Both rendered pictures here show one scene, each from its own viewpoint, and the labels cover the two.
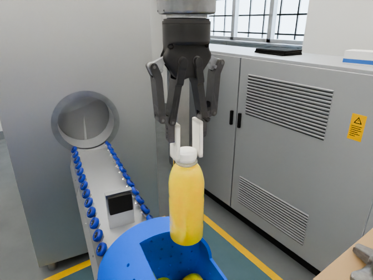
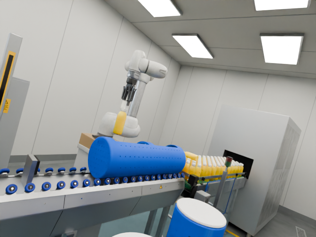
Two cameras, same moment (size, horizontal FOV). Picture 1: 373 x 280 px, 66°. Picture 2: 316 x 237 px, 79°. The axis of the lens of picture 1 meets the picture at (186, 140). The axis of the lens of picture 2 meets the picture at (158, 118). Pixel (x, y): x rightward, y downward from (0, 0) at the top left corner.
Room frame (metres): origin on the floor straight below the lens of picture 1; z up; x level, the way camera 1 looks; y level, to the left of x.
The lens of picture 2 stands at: (0.76, 1.42, 1.49)
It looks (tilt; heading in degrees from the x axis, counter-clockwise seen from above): 1 degrees down; 248
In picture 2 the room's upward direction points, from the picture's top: 16 degrees clockwise
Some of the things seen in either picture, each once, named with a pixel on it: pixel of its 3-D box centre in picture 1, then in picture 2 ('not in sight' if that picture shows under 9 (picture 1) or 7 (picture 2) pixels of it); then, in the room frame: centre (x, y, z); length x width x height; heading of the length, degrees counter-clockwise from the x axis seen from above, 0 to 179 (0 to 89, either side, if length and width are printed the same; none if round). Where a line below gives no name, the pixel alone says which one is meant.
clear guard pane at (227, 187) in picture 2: not in sight; (217, 199); (-0.97, -0.35, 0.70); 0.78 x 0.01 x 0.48; 26
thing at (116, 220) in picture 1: (120, 209); (30, 170); (0.92, 0.26, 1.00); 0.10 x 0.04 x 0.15; 116
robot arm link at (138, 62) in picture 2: not in sight; (138, 61); (0.46, 0.00, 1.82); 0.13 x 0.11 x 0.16; 175
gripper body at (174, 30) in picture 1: (186, 48); (130, 84); (0.48, 0.00, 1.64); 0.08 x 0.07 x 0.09; 116
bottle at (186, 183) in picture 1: (186, 199); (120, 122); (0.47, 0.00, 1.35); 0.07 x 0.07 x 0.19
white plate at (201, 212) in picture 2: not in sight; (201, 211); (0.02, 0.57, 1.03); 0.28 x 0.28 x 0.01
